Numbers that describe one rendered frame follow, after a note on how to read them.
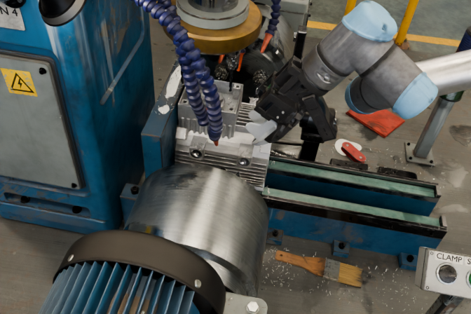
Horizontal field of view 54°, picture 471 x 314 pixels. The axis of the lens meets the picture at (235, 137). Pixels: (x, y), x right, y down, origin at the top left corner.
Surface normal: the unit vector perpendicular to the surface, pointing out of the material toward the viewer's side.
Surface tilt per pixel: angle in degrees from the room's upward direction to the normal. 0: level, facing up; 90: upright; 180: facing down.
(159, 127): 0
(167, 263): 24
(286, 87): 90
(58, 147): 90
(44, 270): 0
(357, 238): 90
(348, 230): 90
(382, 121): 2
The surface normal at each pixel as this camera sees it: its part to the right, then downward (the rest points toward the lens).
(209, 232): 0.35, -0.64
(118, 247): -0.10, -0.73
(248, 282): 0.11, 0.58
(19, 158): -0.18, 0.68
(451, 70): 0.05, -0.12
